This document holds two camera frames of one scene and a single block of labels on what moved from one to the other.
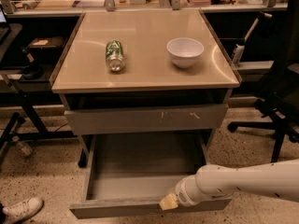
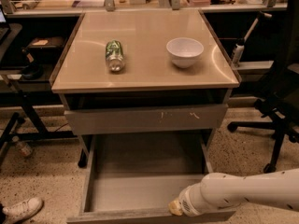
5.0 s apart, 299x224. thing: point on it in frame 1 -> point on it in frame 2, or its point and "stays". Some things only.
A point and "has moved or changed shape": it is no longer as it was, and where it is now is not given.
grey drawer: [128, 174] has moved or changed shape
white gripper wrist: [181, 194] -> [187, 202]
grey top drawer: [172, 118] stays
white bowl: [184, 51] stays
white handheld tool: [240, 47] stays
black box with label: [47, 47] stays
